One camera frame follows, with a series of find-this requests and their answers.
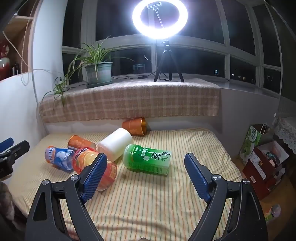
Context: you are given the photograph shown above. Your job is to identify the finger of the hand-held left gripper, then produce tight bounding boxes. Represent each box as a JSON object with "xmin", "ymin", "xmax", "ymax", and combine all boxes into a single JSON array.
[
  {"xmin": 0, "ymin": 140, "xmax": 30, "ymax": 179},
  {"xmin": 0, "ymin": 138, "xmax": 14, "ymax": 153}
]

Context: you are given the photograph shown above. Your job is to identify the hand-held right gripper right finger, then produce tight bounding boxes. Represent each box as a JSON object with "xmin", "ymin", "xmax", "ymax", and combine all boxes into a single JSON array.
[{"xmin": 184, "ymin": 153, "xmax": 269, "ymax": 241}]

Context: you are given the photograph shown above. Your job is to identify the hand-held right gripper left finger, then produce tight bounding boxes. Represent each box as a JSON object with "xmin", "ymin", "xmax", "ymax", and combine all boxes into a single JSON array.
[{"xmin": 26, "ymin": 152, "xmax": 108, "ymax": 241}]

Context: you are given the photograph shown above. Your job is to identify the green tea bottle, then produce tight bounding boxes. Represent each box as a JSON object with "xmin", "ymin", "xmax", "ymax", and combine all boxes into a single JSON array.
[{"xmin": 123, "ymin": 144, "xmax": 173, "ymax": 176}]

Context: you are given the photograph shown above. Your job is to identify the clear red orange cup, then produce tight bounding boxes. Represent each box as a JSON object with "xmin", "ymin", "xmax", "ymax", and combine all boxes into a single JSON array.
[{"xmin": 72, "ymin": 148, "xmax": 118, "ymax": 192}]

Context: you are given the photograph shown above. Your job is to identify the white plastic cup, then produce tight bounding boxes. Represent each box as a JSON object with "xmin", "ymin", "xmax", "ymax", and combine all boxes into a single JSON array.
[{"xmin": 97, "ymin": 128, "xmax": 134, "ymax": 162}]

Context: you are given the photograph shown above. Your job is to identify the blue printed cup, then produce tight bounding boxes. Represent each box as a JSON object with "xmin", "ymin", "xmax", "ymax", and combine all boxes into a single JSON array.
[{"xmin": 45, "ymin": 146, "xmax": 75, "ymax": 171}]

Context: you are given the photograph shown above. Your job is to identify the brown orange paper cup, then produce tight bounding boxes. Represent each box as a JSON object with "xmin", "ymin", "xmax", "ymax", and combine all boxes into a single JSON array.
[{"xmin": 122, "ymin": 117, "xmax": 147, "ymax": 136}]

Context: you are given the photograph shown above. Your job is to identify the striped bed sheet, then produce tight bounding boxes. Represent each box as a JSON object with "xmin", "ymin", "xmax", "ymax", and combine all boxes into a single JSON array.
[{"xmin": 7, "ymin": 128, "xmax": 243, "ymax": 241}]

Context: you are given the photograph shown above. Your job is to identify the red cardboard box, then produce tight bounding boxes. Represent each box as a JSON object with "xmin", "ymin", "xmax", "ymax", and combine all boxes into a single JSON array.
[{"xmin": 242, "ymin": 140, "xmax": 290, "ymax": 201}]

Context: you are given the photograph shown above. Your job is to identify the green cardboard box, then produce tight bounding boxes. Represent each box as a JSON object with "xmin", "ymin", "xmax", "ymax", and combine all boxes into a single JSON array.
[{"xmin": 239, "ymin": 125, "xmax": 274, "ymax": 166}]

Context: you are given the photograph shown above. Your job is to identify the red vase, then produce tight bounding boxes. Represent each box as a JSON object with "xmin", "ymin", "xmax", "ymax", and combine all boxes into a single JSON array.
[{"xmin": 0, "ymin": 57, "xmax": 12, "ymax": 80}]

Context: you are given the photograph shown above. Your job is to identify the small colourful bottle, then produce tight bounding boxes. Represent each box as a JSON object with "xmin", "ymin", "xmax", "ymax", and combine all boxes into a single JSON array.
[{"xmin": 264, "ymin": 204, "xmax": 281, "ymax": 223}]

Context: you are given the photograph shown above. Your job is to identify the plaid cloth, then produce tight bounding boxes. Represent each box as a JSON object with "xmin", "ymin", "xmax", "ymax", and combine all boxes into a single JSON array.
[{"xmin": 38, "ymin": 77, "xmax": 221, "ymax": 123}]

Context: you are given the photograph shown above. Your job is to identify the green plant saucer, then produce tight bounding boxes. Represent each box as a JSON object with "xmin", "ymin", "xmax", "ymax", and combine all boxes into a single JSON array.
[{"xmin": 86, "ymin": 79, "xmax": 114, "ymax": 89}]

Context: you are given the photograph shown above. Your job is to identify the white lace cloth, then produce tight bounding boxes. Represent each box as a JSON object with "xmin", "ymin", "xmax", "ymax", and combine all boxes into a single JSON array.
[{"xmin": 273, "ymin": 117, "xmax": 296, "ymax": 151}]

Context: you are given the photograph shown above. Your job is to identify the potted spider plant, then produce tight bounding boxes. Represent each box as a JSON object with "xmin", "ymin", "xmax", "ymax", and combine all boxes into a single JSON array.
[{"xmin": 43, "ymin": 36, "xmax": 134, "ymax": 109}]

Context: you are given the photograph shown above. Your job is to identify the wooden shelf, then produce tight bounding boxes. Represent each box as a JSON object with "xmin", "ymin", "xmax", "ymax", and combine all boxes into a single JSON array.
[{"xmin": 0, "ymin": 0, "xmax": 44, "ymax": 80}]

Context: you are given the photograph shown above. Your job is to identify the black tripod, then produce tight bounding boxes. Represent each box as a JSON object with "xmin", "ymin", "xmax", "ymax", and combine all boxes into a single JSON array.
[{"xmin": 154, "ymin": 40, "xmax": 185, "ymax": 83}]

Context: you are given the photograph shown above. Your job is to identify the white cord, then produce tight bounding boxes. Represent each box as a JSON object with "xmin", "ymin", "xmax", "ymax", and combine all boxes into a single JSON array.
[{"xmin": 2, "ymin": 0, "xmax": 47, "ymax": 139}]

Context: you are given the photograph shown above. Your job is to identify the black power cable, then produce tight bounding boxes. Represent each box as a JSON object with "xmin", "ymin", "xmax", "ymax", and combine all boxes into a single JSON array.
[{"xmin": 62, "ymin": 71, "xmax": 158, "ymax": 93}]

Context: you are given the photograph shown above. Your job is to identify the white window frame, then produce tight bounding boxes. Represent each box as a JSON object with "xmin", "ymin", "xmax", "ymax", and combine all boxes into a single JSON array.
[{"xmin": 62, "ymin": 0, "xmax": 282, "ymax": 90}]

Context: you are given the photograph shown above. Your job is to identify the ring light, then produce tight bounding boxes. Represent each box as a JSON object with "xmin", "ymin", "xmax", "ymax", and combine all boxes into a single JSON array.
[{"xmin": 132, "ymin": 0, "xmax": 189, "ymax": 40}]

